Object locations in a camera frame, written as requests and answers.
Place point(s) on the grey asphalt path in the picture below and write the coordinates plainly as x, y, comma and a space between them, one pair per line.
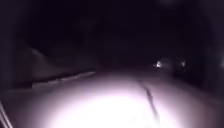
116, 90

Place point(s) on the pale kerb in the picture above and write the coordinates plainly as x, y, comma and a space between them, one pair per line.
63, 79

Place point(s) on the vehicle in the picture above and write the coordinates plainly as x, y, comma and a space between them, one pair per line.
170, 63

